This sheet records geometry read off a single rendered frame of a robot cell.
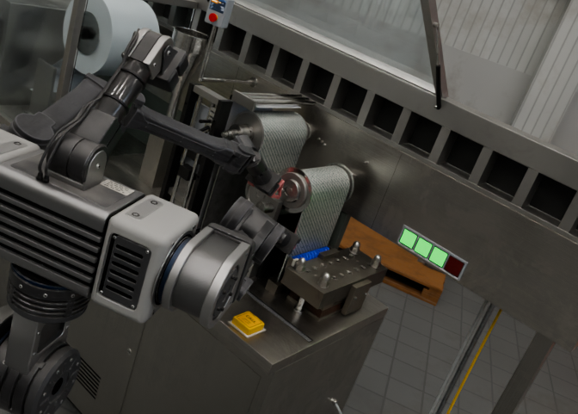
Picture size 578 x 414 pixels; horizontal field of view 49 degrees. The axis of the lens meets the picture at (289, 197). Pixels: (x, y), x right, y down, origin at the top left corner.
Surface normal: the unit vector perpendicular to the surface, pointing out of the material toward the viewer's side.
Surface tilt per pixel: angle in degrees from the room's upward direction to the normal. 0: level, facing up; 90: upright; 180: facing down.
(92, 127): 44
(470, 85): 90
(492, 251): 90
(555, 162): 90
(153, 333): 90
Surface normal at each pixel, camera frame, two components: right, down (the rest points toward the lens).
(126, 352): -0.62, 0.11
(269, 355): 0.31, -0.88
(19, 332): -0.26, 0.29
